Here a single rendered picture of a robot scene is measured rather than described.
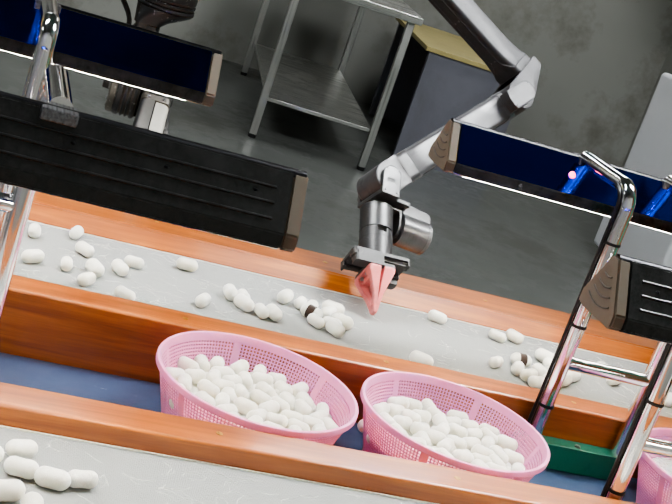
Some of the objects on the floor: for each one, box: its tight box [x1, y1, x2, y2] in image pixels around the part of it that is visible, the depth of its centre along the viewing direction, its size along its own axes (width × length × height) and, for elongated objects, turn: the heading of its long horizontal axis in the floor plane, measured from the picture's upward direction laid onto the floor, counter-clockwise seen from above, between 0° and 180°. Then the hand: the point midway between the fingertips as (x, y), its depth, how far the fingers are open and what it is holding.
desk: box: [368, 18, 510, 185], centre depth 779 cm, size 64×124×67 cm, turn 139°
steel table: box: [240, 0, 424, 171], centre depth 730 cm, size 70×186×95 cm, turn 139°
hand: (373, 309), depth 204 cm, fingers closed
